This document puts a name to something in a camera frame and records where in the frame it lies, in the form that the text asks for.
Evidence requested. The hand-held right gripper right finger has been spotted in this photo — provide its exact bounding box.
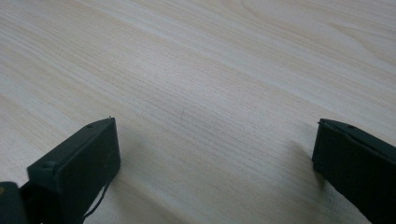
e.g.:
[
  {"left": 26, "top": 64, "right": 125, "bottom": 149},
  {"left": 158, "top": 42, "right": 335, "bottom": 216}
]
[{"left": 312, "top": 118, "right": 396, "bottom": 224}]

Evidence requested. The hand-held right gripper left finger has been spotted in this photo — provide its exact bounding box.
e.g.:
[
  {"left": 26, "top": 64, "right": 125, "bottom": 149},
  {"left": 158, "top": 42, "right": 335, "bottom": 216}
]
[{"left": 20, "top": 117, "right": 121, "bottom": 224}]

